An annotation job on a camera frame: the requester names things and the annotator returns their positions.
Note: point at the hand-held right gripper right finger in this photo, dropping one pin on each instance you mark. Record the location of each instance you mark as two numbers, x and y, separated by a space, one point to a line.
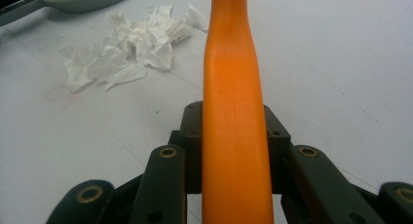
277 146

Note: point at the orange brush with grey bristles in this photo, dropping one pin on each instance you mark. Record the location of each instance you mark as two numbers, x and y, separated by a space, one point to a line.
235 120

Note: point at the pile of white tissues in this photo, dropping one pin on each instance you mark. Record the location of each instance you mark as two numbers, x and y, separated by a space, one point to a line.
130 52

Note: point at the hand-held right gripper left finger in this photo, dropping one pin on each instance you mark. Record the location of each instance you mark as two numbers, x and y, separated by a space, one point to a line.
191 142

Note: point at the grey dustpan with orange edge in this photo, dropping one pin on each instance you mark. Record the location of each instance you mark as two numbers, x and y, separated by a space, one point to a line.
74 0

